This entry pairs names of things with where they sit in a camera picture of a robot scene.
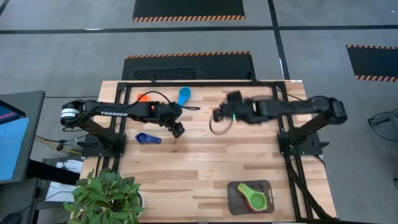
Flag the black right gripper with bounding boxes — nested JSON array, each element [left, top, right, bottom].
[[213, 90, 259, 124]]

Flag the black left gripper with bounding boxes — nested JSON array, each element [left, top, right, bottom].
[[154, 102, 186, 139]]

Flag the light blue measuring cup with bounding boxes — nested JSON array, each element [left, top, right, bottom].
[[177, 86, 193, 108]]

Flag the orange measuring cup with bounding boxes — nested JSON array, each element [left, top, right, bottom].
[[136, 92, 155, 112]]

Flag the dark blue measuring cup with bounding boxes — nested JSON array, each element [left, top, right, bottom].
[[134, 132, 163, 145]]

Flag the green measuring cup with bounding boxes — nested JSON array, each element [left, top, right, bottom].
[[236, 182, 268, 213]]

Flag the grey translucent plastic basket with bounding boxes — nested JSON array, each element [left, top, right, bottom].
[[226, 179, 275, 216]]

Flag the red measuring cup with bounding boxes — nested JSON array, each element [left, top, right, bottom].
[[244, 202, 261, 213]]

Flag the black hazard-striped floor mat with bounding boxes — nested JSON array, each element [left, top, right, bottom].
[[345, 44, 398, 83], [132, 0, 246, 23], [121, 50, 257, 82]]

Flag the green potted plant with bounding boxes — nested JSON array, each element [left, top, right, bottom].
[[63, 167, 146, 224]]

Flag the white paper sheets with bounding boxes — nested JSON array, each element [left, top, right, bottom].
[[45, 159, 84, 203]]

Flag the grey monitor with blue screen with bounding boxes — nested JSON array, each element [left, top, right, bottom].
[[0, 90, 47, 186]]

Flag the black chair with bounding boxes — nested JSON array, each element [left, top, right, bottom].
[[367, 107, 398, 144]]

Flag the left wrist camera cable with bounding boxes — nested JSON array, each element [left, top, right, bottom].
[[123, 90, 201, 111]]

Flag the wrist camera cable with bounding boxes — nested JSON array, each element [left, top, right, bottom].
[[123, 90, 201, 111], [209, 113, 235, 136]]

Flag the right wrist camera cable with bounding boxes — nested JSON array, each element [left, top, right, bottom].
[[209, 113, 235, 136]]

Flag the black table frame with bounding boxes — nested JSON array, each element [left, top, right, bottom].
[[96, 79, 338, 223]]

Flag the black cable bundle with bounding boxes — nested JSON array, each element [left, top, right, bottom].
[[284, 154, 336, 221]]

